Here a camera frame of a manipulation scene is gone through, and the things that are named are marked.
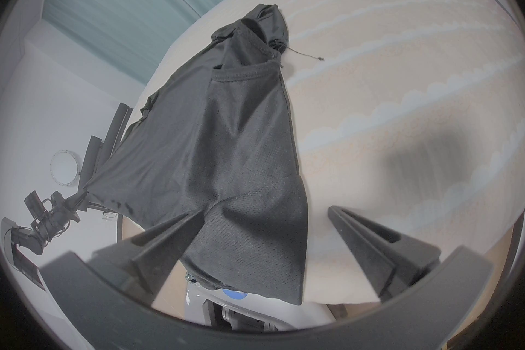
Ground bed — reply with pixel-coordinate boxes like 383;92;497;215
119;0;525;306

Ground black T-shirt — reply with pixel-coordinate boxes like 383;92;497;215
82;4;325;306

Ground black dressing table with mirror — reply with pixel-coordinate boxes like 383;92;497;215
49;149;124;242

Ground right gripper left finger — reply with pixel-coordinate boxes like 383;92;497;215
92;211;205;295

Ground black chest of drawers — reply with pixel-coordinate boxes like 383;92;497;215
76;102;132;214

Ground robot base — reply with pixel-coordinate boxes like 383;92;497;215
182;270;329;330

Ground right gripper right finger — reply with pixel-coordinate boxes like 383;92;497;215
328;206;441;298

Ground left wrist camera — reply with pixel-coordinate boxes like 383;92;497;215
25;192;53;224

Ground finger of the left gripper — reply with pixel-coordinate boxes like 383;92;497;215
62;192;89;214

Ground blue-green curtain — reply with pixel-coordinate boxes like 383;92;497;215
41;0;279;84

